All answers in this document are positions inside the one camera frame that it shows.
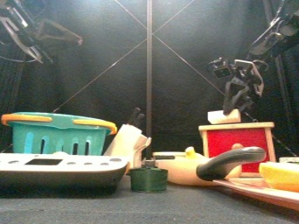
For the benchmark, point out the yellow toy food piece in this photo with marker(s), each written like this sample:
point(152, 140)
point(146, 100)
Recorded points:
point(190, 152)

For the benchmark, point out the yellow toy cheese wedge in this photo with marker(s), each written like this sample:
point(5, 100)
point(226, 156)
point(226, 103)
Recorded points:
point(281, 176)

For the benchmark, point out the red wooden toy stove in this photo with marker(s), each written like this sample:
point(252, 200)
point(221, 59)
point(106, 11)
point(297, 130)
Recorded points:
point(234, 137)

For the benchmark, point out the white grey toy appliance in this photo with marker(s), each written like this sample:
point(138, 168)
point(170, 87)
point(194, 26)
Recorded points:
point(58, 170)

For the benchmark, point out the wooden toy tray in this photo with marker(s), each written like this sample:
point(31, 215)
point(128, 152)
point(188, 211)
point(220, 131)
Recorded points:
point(265, 192)

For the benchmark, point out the white toy rice block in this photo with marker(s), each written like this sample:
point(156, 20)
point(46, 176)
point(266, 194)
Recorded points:
point(224, 117)

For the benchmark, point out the grey vertical frame pole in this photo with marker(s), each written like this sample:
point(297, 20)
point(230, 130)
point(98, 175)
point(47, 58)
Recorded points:
point(150, 73)

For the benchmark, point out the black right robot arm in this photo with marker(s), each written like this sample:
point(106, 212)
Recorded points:
point(278, 32)

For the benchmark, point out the white toy knife block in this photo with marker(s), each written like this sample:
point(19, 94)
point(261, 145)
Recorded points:
point(126, 143)

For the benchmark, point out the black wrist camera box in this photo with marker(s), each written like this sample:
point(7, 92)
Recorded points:
point(221, 68)

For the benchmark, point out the dark green toy cup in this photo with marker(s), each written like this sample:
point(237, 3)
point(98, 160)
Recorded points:
point(149, 180)

